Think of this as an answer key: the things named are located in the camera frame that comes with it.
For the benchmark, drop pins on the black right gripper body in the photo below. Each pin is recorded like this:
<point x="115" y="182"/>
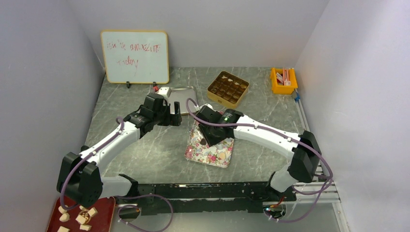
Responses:
<point x="211" y="137"/>

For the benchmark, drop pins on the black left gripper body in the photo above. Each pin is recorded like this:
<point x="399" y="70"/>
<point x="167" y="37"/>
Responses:
<point x="164" y="118"/>

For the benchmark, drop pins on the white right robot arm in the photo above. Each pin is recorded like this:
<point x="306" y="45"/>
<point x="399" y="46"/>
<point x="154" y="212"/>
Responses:
<point x="300" y="150"/>

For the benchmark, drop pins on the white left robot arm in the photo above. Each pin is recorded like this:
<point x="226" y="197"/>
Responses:
<point x="80" y="174"/>

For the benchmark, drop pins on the gold chocolate tin box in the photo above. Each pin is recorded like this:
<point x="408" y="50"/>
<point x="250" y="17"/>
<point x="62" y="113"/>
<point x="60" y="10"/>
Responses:
<point x="227" y="90"/>

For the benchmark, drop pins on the floral rectangular tray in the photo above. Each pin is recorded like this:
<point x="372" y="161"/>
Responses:
<point x="207" y="154"/>

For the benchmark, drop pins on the silver tin lid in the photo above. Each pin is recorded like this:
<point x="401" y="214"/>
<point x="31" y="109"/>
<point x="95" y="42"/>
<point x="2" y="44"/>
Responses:
<point x="180" y="94"/>

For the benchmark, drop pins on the whiteboard with red writing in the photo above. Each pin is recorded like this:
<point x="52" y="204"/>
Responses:
<point x="135" y="56"/>

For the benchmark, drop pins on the orange parts bin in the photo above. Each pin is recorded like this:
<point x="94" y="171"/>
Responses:
<point x="283" y="81"/>

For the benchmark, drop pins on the red tray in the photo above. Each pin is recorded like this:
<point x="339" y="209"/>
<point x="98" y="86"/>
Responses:
<point x="96" y="218"/>

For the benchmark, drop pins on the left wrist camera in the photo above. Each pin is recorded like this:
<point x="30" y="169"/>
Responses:
<point x="165" y="92"/>

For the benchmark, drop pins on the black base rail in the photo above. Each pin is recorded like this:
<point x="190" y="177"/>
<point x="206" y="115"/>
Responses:
<point x="252" y="197"/>

